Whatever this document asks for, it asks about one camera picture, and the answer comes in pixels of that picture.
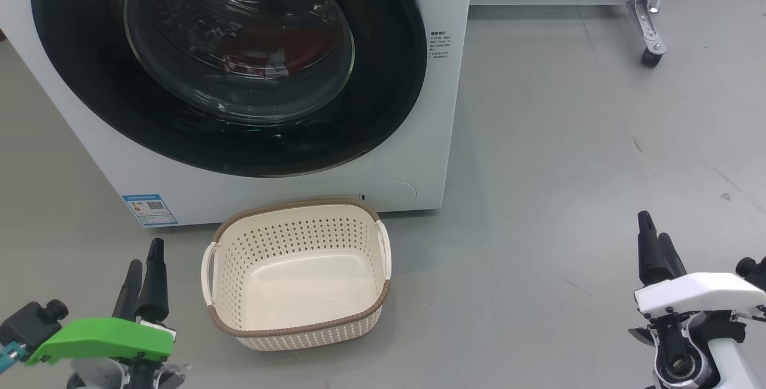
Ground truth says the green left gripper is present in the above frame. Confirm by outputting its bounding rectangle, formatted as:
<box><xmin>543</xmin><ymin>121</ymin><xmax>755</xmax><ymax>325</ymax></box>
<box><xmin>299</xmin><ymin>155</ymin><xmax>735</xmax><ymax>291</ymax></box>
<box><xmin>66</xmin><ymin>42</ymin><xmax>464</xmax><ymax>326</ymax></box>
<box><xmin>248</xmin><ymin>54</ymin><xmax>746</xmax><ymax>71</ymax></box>
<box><xmin>24</xmin><ymin>238</ymin><xmax>176</xmax><ymax>367</ymax></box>

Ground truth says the red garment with white trim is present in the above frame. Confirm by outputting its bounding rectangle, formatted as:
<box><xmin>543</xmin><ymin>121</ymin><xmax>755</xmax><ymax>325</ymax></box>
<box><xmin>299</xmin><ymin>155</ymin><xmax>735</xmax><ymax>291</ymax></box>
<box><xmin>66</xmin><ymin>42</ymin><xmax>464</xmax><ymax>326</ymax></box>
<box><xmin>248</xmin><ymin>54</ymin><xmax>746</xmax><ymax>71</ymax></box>
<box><xmin>217</xmin><ymin>18</ymin><xmax>337</xmax><ymax>80</ymax></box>

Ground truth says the blue energy label sticker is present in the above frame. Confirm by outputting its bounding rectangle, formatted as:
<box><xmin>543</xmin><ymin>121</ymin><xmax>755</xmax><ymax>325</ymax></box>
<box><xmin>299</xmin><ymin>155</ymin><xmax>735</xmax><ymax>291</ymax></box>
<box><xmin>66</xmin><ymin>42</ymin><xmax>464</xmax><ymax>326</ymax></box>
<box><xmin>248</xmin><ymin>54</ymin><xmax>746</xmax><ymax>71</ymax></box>
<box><xmin>122</xmin><ymin>193</ymin><xmax>179</xmax><ymax>227</ymax></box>

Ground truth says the white front-load washing machine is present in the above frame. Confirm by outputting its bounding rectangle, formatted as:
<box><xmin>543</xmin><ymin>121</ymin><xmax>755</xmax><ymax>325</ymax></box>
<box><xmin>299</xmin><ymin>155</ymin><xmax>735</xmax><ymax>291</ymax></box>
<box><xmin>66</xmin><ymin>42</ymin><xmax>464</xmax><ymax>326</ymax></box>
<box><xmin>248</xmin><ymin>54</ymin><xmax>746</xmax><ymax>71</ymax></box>
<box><xmin>0</xmin><ymin>0</ymin><xmax>475</xmax><ymax>228</ymax></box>

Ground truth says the black round glass washer door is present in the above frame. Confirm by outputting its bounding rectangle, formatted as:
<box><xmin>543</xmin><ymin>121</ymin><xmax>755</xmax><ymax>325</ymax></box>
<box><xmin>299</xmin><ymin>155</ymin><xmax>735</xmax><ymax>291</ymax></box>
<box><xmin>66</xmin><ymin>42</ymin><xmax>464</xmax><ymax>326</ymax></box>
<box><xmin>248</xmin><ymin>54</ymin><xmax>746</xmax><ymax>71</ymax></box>
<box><xmin>30</xmin><ymin>0</ymin><xmax>428</xmax><ymax>178</ymax></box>

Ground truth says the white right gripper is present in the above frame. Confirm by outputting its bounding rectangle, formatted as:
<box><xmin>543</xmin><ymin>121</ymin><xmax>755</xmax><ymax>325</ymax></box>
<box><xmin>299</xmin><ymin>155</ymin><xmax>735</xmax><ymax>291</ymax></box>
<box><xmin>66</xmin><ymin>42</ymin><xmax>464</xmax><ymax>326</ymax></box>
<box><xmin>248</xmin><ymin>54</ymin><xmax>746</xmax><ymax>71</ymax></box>
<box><xmin>634</xmin><ymin>211</ymin><xmax>766</xmax><ymax>317</ymax></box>

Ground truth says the cream perforated laundry basket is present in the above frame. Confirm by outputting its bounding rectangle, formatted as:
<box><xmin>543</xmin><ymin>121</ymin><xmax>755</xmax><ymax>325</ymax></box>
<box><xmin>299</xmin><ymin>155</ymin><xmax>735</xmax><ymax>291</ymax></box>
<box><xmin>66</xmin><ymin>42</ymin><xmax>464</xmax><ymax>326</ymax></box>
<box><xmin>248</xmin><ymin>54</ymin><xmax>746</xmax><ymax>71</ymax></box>
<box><xmin>201</xmin><ymin>199</ymin><xmax>393</xmax><ymax>352</ymax></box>

